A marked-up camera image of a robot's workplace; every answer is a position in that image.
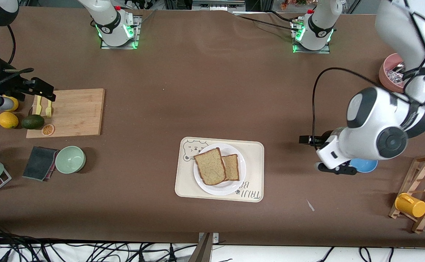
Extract brown bread slice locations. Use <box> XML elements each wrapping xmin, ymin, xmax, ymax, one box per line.
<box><xmin>222</xmin><ymin>154</ymin><xmax>241</xmax><ymax>182</ymax></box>
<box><xmin>194</xmin><ymin>147</ymin><xmax>227</xmax><ymax>186</ymax></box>

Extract white round plate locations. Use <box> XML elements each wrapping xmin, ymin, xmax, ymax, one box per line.
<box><xmin>193</xmin><ymin>143</ymin><xmax>247</xmax><ymax>196</ymax></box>

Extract wooden cutting board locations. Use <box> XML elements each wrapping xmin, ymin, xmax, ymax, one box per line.
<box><xmin>26</xmin><ymin>88</ymin><xmax>106</xmax><ymax>139</ymax></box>

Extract dark green avocado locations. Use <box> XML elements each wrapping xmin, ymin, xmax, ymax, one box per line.
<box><xmin>21</xmin><ymin>114</ymin><xmax>45</xmax><ymax>130</ymax></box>

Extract blue bowl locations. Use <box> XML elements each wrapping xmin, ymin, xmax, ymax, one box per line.
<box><xmin>348</xmin><ymin>158</ymin><xmax>378</xmax><ymax>173</ymax></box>

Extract cream bear print tray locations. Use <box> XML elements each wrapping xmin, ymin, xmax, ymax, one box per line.
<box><xmin>175</xmin><ymin>137</ymin><xmax>265</xmax><ymax>203</ymax></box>

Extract pale green bowl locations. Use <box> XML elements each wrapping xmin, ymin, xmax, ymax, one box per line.
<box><xmin>55</xmin><ymin>146</ymin><xmax>86</xmax><ymax>174</ymax></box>

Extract dark grey sponge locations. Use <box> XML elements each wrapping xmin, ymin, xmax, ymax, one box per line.
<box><xmin>22</xmin><ymin>146</ymin><xmax>59</xmax><ymax>182</ymax></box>

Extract pink bowl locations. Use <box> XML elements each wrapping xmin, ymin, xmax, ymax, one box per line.
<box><xmin>379</xmin><ymin>53</ymin><xmax>408</xmax><ymax>93</ymax></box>

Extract yellow mug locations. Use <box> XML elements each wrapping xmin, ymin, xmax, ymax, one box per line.
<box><xmin>395</xmin><ymin>193</ymin><xmax>425</xmax><ymax>218</ymax></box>

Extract silver foil pieces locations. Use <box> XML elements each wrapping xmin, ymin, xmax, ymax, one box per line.
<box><xmin>386</xmin><ymin>63</ymin><xmax>406</xmax><ymax>86</ymax></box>

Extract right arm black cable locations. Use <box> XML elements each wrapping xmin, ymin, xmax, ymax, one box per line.
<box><xmin>0</xmin><ymin>25</ymin><xmax>35</xmax><ymax>86</ymax></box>

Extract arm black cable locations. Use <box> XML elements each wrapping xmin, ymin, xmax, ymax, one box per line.
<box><xmin>0</xmin><ymin>25</ymin><xmax>35</xmax><ymax>86</ymax></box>
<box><xmin>311</xmin><ymin>67</ymin><xmax>393</xmax><ymax>139</ymax></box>

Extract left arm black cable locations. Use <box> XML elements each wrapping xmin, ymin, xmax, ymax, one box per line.
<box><xmin>311</xmin><ymin>67</ymin><xmax>393</xmax><ymax>139</ymax></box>

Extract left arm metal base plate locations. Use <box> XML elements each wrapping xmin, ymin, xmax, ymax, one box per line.
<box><xmin>292</xmin><ymin>18</ymin><xmax>331</xmax><ymax>54</ymax></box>

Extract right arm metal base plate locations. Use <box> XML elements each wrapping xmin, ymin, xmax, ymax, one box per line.
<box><xmin>100</xmin><ymin>15</ymin><xmax>141</xmax><ymax>50</ymax></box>

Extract black table cable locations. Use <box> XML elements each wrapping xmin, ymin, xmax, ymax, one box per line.
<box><xmin>233</xmin><ymin>14</ymin><xmax>300</xmax><ymax>32</ymax></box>

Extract thin grey cable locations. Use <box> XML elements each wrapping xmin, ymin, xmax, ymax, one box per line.
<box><xmin>139</xmin><ymin>10</ymin><xmax>157</xmax><ymax>27</ymax></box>

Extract grey metal bracket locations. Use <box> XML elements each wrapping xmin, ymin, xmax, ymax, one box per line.
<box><xmin>189</xmin><ymin>232</ymin><xmax>220</xmax><ymax>262</ymax></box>

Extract black cable tangle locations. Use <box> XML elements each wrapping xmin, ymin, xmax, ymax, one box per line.
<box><xmin>0</xmin><ymin>233</ymin><xmax>198</xmax><ymax>262</ymax></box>

